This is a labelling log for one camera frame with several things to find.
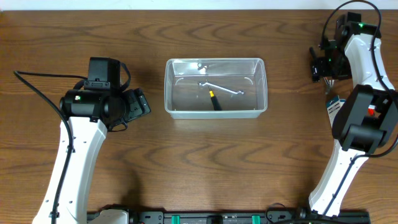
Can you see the red handled pliers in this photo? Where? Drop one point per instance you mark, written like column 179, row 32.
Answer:
column 371, row 111

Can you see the blue white cardboard box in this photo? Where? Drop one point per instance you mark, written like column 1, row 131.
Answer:
column 333, row 106

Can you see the yellow black screwdriver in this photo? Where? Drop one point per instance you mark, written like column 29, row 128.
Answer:
column 214, row 100

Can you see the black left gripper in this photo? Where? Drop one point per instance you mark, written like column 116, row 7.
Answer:
column 138, row 105

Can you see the silver double ended wrench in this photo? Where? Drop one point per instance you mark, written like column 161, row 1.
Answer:
column 212, row 86

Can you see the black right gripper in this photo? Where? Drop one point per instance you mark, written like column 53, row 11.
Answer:
column 319, row 70

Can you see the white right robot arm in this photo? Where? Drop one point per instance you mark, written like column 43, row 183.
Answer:
column 365, row 120

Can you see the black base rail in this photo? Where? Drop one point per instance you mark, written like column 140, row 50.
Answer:
column 274, row 214

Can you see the small black handled hammer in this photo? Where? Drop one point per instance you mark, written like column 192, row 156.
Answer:
column 326, row 84

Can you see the clear plastic container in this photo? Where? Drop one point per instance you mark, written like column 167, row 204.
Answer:
column 184, row 99

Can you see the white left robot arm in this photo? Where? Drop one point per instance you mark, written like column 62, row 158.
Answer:
column 90, row 110

